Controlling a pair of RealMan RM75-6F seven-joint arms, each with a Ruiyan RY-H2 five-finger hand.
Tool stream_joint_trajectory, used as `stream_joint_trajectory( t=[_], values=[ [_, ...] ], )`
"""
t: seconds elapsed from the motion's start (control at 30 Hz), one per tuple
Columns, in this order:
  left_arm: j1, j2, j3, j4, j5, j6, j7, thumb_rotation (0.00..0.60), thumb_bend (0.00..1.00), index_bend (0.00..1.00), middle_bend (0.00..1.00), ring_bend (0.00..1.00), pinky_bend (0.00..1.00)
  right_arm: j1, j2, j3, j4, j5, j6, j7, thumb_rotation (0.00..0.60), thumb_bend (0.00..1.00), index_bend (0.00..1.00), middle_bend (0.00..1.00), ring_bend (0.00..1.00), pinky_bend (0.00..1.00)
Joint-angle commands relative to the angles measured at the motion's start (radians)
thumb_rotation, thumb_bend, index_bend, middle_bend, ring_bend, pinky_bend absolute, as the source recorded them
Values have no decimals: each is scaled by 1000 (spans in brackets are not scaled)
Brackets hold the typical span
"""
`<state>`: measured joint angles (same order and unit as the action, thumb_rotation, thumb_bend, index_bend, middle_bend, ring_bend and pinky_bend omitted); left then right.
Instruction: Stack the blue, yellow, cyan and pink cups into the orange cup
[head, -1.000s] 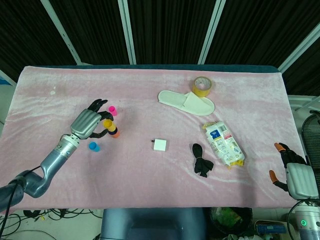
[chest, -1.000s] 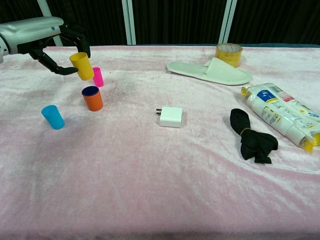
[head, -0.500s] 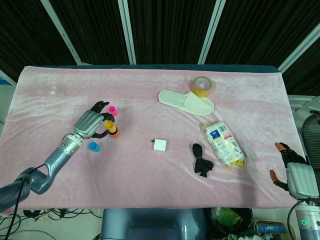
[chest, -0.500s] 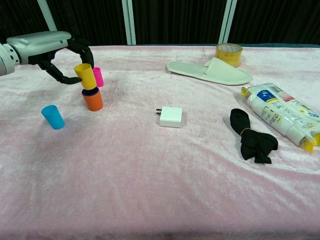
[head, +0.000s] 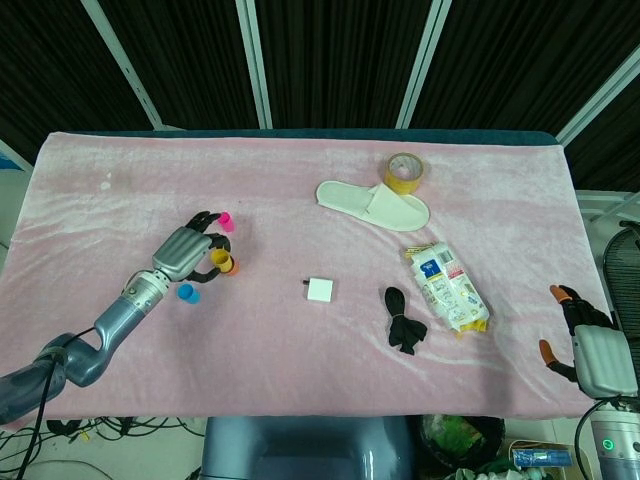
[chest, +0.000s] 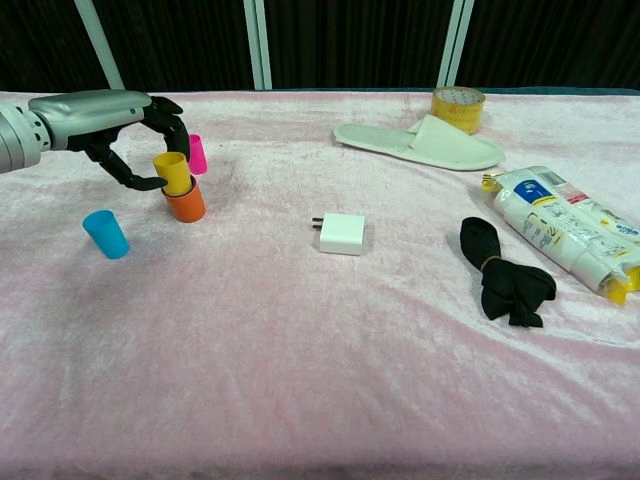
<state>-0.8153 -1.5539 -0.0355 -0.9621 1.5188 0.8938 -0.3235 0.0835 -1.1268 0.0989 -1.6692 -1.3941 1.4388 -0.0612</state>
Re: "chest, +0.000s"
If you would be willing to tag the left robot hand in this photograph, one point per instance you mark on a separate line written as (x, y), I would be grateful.
(90, 112)

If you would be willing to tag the white and yellow plastic package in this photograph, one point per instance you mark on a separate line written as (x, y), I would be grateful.
(560, 220)

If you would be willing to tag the white disposable slipper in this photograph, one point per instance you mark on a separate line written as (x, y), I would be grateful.
(450, 150)

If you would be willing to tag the white frame post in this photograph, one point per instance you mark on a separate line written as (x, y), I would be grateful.
(257, 45)
(97, 40)
(455, 45)

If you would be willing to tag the pink plush cloth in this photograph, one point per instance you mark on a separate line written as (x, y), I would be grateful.
(320, 375)

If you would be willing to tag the white power adapter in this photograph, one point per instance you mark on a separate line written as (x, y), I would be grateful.
(342, 235)

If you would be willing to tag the yellow plastic cup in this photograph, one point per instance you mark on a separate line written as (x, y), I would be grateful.
(172, 172)

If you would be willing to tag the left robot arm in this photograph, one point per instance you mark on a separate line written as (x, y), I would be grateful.
(20, 140)

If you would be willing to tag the light blue plastic cup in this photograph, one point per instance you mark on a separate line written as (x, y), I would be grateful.
(107, 237)

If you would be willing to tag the pink plastic cup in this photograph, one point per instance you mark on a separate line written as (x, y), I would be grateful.
(198, 155)

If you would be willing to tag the yellow tape roll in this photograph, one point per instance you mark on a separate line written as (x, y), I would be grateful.
(465, 112)

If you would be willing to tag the orange plastic cup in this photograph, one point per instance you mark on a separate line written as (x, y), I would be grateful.
(187, 207)

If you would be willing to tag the black tied socks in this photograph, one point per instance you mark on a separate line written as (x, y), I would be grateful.
(510, 290)

